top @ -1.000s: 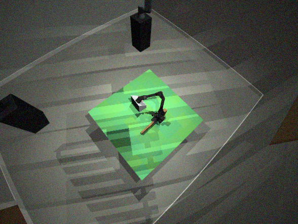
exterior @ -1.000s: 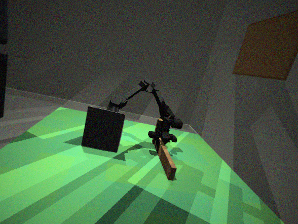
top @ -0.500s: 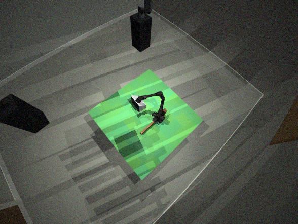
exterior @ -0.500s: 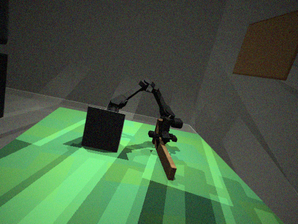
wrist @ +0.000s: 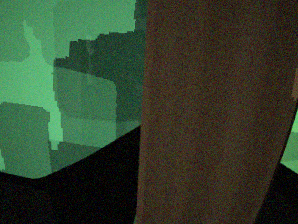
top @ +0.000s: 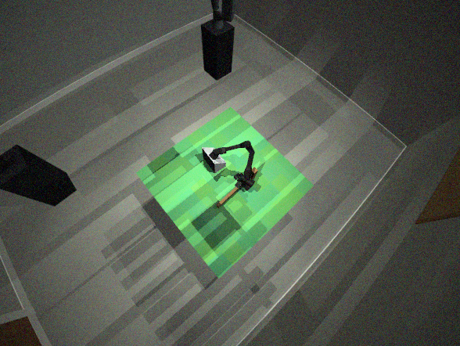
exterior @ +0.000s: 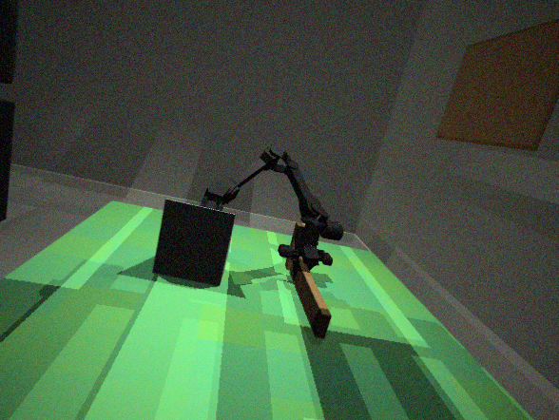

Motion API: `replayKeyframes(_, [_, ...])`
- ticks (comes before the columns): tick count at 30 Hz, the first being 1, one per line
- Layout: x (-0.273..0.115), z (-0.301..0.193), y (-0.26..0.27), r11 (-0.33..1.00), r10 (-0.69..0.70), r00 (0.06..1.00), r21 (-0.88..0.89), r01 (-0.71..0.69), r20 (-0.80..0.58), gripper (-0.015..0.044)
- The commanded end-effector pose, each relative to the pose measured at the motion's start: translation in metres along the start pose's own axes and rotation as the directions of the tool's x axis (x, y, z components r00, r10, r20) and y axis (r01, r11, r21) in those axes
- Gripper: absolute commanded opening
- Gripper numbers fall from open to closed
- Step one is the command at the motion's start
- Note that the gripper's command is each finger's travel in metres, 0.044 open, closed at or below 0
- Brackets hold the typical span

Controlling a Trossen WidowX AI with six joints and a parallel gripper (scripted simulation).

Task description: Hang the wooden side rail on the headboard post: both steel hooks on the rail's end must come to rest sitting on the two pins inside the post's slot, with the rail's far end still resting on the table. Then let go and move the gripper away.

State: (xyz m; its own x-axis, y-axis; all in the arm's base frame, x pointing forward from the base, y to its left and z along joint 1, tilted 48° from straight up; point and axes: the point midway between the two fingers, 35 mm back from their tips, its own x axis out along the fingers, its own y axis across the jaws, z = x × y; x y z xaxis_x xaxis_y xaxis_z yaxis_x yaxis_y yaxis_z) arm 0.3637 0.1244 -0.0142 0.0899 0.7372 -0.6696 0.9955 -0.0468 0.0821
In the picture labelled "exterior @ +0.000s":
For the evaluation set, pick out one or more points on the brown wooden board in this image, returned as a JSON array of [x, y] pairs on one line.
[[312, 300]]

